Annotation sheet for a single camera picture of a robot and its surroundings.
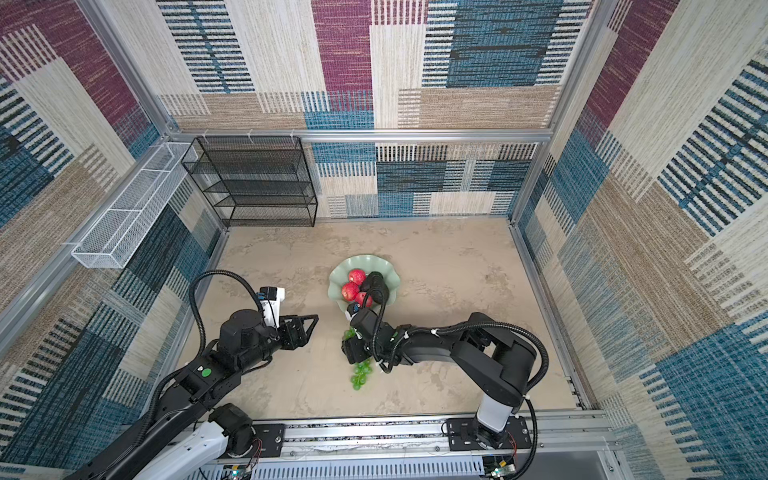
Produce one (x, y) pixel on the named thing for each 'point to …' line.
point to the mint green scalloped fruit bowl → (367, 263)
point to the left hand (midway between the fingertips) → (308, 314)
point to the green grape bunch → (361, 369)
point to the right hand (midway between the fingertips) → (356, 347)
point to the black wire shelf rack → (252, 172)
